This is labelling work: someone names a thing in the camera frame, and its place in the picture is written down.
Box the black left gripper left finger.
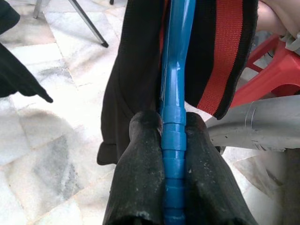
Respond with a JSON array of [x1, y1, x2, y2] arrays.
[[103, 110, 165, 225]]

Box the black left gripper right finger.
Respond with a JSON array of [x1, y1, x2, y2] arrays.
[[185, 112, 257, 225]]

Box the black jersey with red collar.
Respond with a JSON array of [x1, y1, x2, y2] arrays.
[[97, 0, 258, 166]]

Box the blue hanger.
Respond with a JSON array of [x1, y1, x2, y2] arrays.
[[159, 0, 196, 225]]

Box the red plastic stool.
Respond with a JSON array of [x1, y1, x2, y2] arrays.
[[231, 34, 300, 108]]

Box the silver metal clothes rack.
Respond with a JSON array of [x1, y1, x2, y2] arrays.
[[32, 0, 110, 48]]

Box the black t-shirt with logo print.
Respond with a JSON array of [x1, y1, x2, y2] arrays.
[[0, 0, 54, 104]]

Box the person's bare leg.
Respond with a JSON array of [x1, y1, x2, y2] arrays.
[[256, 0, 300, 36]]

